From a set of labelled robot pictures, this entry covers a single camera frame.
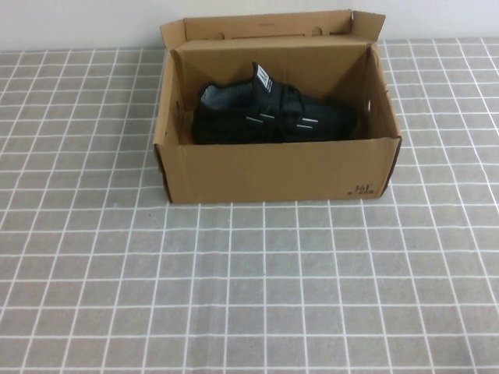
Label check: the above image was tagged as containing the black knit sneaker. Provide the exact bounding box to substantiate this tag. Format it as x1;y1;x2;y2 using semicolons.
193;61;359;146

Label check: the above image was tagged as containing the grey white-grid tablecloth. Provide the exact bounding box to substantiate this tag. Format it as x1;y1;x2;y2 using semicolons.
0;34;499;374

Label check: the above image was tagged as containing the brown cardboard shoe box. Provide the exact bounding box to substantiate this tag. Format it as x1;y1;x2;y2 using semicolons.
151;9;402;203

